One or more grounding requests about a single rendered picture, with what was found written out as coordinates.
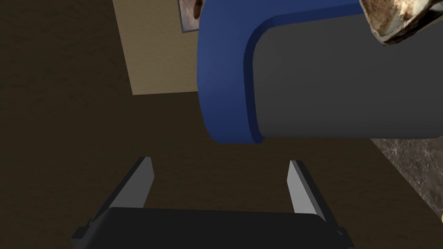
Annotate brown bread loaf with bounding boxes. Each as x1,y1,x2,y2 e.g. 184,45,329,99
359,0,443,46

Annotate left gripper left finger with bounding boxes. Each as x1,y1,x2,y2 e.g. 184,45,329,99
90,156,155,222

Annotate framed wall picture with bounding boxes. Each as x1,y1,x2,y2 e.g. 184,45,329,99
177,0,205,34

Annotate blue and grey tray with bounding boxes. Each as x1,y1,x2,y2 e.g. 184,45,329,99
196,0,443,144

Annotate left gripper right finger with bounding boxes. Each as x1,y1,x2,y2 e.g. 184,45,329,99
286,160,340,230

